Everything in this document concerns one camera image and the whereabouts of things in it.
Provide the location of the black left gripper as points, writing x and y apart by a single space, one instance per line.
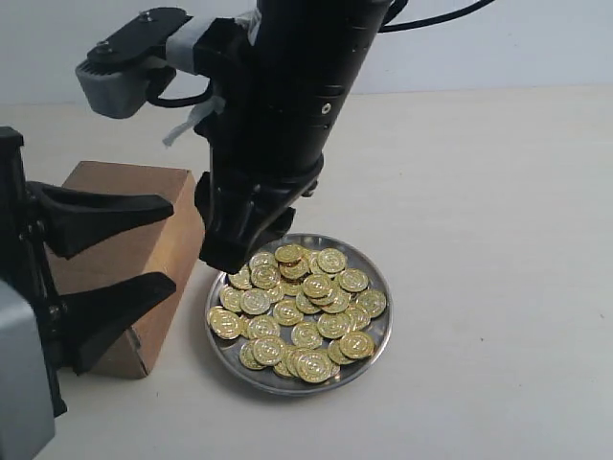
75 329

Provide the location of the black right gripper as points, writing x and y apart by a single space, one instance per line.
267 142

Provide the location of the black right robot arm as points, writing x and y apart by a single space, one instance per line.
283 93

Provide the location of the brown cardboard slotted box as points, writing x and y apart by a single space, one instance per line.
170 246

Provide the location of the gold coin top center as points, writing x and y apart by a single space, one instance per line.
289 254

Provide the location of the gold coin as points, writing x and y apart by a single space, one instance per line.
268 350
357 345
289 254
286 313
317 286
353 280
313 366
333 325

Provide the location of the gold coin left edge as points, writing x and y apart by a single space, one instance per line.
225 324

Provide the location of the gold coin edge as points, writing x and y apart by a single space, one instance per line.
372 301
225 324

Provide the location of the gold coin center left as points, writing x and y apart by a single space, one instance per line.
286 313

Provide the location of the round silver metal plate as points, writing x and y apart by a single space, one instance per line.
380 329

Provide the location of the gold coin front left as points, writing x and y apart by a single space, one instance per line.
268 350

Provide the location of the gold coin top right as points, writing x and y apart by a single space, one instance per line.
353 280

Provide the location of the gold coin center right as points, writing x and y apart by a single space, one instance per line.
333 325

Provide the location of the gold coin right edge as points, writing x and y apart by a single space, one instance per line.
372 301

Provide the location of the gold coin front center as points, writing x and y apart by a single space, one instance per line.
313 366

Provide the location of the gold coin right front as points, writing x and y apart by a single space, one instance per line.
357 345

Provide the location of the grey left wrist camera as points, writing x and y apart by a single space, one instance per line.
27 415

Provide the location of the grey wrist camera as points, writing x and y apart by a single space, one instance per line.
27 415
136 64

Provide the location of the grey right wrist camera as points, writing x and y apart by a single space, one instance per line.
136 64

